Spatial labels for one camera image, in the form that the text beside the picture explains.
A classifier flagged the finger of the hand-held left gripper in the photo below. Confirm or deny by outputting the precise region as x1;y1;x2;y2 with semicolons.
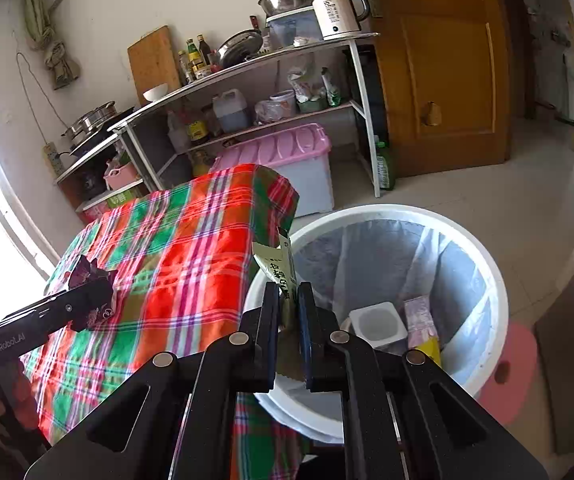
0;275;116;341

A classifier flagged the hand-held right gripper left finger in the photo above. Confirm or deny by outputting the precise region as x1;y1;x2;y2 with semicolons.
24;281;282;480

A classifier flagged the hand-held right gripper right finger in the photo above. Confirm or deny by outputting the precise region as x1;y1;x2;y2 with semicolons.
297;281;550;480

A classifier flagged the dark purple wrapper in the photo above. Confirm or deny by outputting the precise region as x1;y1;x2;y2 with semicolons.
62;254;119;332

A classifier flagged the pale green packet wrapper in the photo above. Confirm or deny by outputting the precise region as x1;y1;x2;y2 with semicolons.
252;227;308;386

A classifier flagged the white yogurt cup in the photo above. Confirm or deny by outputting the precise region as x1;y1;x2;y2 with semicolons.
349;302;409;351

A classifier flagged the pink packet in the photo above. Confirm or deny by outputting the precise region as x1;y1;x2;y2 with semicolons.
403;296;440;346

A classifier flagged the yellow packet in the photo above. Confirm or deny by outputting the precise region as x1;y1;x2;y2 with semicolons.
412;336;442;366

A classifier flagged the white lined trash bin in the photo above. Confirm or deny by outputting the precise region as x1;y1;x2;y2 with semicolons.
241;203;510;445

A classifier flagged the person's left hand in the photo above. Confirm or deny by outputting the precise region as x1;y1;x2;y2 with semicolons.
0;361;40;438

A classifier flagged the red green plaid tablecloth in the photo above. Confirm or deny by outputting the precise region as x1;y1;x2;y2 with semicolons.
20;164;313;480

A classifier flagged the pink basket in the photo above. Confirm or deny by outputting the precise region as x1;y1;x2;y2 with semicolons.
103;162;140;191

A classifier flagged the low metal shelf rack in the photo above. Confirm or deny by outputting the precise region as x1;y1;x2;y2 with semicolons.
53;132;153;223

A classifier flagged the power strip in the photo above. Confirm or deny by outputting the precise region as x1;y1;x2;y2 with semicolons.
42;142;64;176

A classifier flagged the black induction cooker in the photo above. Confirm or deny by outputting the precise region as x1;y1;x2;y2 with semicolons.
70;107;135;156

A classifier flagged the yellow oil bottle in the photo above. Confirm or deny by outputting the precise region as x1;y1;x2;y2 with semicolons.
189;149;217;178

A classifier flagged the green plastic bottle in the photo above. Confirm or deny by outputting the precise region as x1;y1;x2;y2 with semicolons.
374;135;397;191

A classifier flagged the pink lidded storage box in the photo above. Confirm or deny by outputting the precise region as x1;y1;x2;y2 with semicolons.
208;122;335;218

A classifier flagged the steel steamer pot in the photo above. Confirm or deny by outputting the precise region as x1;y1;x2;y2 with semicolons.
62;101;118;141

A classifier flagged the translucent plastic bottle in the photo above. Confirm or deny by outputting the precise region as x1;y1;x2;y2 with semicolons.
167;110;190;153

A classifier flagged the soy sauce bottle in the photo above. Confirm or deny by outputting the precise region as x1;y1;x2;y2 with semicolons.
184;105;209;143

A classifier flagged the plastic jug dark liquid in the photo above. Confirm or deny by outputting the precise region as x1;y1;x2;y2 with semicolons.
211;89;250;133

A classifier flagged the pink stool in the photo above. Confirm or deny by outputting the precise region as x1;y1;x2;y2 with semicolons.
477;322;540;426

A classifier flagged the white lidded jar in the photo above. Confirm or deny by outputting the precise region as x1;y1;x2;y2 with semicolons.
269;90;298;118

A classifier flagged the green white pouch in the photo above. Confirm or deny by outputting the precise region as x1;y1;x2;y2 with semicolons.
321;67;342;107

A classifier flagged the hanging green cloth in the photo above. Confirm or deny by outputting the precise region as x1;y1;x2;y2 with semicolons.
20;0;80;91

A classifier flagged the plastic bag of packets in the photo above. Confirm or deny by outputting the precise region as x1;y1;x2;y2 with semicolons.
287;57;328;107

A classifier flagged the wooden cutting board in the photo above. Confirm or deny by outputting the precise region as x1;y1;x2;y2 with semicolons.
127;25;183;107

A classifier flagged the yellow label glass bottle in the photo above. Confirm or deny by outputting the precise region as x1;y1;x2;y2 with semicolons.
186;38;205;79

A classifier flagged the white metal shelf rack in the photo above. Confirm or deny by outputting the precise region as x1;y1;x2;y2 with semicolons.
108;32;383;198

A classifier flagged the steel wok lid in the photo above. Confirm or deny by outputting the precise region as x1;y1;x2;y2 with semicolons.
215;29;264;68

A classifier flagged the clear plastic container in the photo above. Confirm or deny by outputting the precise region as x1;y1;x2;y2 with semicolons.
265;6;324;51

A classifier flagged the wooden door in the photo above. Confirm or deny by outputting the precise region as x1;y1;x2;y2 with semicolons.
349;0;512;178

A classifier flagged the white electric kettle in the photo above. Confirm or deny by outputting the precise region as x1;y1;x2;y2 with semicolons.
311;0;372;41

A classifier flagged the steel bowl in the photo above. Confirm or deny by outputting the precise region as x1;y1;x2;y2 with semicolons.
258;0;315;17

